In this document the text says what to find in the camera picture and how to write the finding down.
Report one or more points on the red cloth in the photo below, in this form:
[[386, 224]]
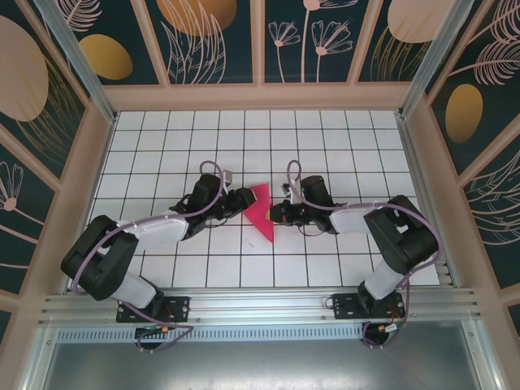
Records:
[[260, 215]]

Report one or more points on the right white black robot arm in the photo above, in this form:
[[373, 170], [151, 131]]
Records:
[[402, 235]]

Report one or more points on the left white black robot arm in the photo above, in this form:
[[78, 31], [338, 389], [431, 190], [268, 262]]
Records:
[[162, 231]]

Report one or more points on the grey metal sheet panel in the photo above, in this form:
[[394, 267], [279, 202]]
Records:
[[260, 365]]

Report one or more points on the aluminium mounting rail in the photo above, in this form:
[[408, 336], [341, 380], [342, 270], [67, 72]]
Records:
[[264, 302]]

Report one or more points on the aluminium side rail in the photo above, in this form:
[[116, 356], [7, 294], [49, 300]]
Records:
[[426, 203]]

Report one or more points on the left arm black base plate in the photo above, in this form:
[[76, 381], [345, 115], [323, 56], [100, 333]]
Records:
[[180, 304]]

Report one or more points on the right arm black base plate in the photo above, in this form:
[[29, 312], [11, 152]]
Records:
[[343, 304]]

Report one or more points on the aluminium frame post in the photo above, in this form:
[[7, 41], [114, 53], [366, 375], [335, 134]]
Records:
[[434, 61], [79, 61]]

